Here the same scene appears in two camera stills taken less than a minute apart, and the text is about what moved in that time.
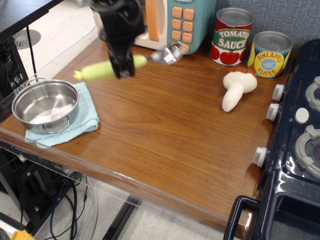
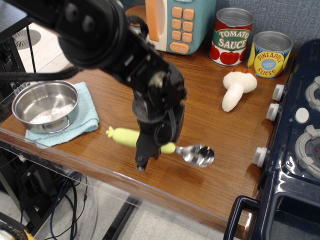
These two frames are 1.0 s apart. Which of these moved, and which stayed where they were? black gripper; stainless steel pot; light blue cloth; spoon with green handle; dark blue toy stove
Moved: black gripper; spoon with green handle
Stayed: light blue cloth; stainless steel pot; dark blue toy stove
